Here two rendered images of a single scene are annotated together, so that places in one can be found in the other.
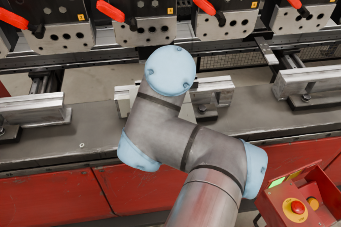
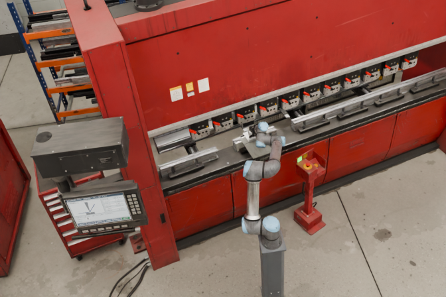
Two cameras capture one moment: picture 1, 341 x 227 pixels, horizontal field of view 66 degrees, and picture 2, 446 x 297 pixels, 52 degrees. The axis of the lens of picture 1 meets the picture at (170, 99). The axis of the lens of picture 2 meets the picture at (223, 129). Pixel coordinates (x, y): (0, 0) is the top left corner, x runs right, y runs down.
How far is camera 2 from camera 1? 3.13 m
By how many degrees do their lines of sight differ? 10
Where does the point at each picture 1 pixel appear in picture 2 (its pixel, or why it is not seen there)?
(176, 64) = (264, 124)
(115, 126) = (236, 154)
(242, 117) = not seen: hidden behind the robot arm
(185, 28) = not seen: hidden behind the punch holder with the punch
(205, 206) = (276, 144)
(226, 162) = (278, 139)
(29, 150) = (210, 169)
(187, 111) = not seen: hidden behind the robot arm
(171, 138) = (267, 138)
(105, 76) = (180, 150)
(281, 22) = (285, 106)
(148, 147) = (263, 141)
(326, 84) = (310, 120)
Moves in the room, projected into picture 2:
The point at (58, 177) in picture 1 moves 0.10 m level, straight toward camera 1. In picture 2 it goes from (218, 180) to (227, 184)
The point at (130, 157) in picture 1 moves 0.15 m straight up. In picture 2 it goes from (260, 144) to (259, 129)
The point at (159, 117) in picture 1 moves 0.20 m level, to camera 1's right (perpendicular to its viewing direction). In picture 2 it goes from (263, 135) to (289, 129)
